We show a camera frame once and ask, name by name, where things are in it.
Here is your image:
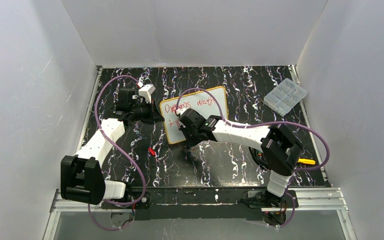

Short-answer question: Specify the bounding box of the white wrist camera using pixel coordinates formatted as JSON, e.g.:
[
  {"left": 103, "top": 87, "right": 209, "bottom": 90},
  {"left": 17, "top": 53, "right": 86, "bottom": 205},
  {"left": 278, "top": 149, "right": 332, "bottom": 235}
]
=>
[
  {"left": 175, "top": 107, "right": 190, "bottom": 117},
  {"left": 137, "top": 81, "right": 156, "bottom": 104}
]

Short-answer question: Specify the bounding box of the clear plastic compartment box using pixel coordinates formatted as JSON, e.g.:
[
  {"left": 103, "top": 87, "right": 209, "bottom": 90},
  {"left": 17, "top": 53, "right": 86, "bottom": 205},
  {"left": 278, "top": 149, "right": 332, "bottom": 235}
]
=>
[{"left": 263, "top": 78, "right": 308, "bottom": 117}]

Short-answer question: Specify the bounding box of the red marker cap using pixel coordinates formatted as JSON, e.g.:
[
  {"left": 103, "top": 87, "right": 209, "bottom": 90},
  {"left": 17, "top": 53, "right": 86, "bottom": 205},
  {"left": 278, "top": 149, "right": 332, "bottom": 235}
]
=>
[{"left": 148, "top": 147, "right": 156, "bottom": 157}]

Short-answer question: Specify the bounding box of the yellow cable connector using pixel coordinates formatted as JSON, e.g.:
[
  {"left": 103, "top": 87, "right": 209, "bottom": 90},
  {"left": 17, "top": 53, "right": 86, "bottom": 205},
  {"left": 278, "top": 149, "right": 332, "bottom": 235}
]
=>
[{"left": 298, "top": 158, "right": 316, "bottom": 165}]

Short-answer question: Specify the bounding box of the coiled black cable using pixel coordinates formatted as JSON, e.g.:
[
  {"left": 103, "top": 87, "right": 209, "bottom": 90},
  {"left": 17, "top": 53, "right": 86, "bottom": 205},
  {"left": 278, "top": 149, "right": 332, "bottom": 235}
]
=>
[{"left": 248, "top": 147, "right": 277, "bottom": 172}]

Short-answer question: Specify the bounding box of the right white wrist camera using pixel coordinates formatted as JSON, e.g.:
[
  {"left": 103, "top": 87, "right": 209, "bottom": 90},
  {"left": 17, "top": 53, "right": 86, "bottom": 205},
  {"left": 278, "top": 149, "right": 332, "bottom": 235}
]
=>
[{"left": 175, "top": 107, "right": 190, "bottom": 117}]

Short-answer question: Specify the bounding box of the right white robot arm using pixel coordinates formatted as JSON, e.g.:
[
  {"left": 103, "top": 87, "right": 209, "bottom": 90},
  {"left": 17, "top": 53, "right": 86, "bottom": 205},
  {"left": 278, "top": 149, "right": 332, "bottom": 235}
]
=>
[{"left": 175, "top": 108, "right": 303, "bottom": 198}]

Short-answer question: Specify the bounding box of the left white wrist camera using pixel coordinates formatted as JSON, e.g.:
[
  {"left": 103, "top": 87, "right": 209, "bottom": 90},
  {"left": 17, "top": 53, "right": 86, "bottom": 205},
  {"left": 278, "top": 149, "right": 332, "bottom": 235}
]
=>
[{"left": 137, "top": 81, "right": 156, "bottom": 104}]

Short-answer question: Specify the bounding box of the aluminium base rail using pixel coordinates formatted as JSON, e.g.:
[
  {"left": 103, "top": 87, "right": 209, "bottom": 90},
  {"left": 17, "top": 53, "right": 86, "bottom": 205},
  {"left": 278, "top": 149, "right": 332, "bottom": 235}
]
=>
[{"left": 43, "top": 186, "right": 357, "bottom": 240}]

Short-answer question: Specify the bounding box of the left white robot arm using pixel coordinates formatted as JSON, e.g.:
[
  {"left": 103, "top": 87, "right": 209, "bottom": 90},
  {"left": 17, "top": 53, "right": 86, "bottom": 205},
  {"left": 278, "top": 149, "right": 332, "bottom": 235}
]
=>
[{"left": 60, "top": 84, "right": 164, "bottom": 205}]

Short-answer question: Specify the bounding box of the yellow framed whiteboard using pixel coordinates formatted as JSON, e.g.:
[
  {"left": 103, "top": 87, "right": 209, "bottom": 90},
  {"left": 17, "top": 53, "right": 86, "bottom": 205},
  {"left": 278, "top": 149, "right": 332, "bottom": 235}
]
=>
[{"left": 159, "top": 86, "right": 229, "bottom": 145}]

